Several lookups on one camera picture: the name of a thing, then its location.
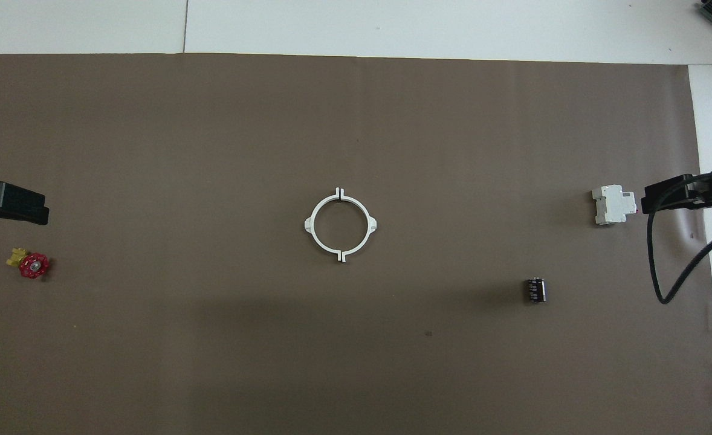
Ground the white circuit breaker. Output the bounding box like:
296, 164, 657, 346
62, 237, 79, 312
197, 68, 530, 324
592, 184, 638, 226

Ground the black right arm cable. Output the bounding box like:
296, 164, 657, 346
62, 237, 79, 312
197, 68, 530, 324
647, 175, 712, 305

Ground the black cylindrical capacitor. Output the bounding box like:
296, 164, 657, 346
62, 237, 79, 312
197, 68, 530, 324
524, 277, 548, 305

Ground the white half pipe clamp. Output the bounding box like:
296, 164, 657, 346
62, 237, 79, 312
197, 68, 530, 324
339, 188, 379, 263
303, 188, 345, 263

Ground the brown paper mat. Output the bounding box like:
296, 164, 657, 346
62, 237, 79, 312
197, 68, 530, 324
0, 53, 712, 435

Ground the red yellow valve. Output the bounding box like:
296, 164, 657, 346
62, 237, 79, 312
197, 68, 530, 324
7, 246, 50, 280

